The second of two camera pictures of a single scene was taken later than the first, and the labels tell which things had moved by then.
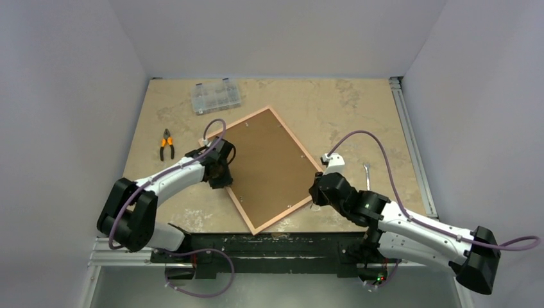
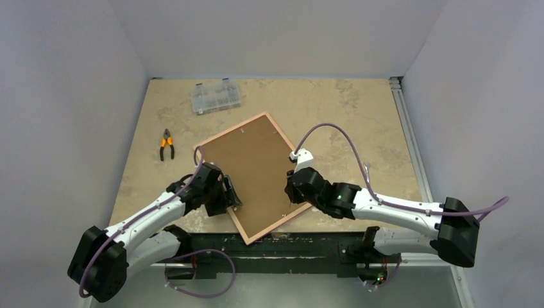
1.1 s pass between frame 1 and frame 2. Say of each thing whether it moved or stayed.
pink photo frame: moved
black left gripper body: moved
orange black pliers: stayed
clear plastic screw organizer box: stayed
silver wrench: stayed
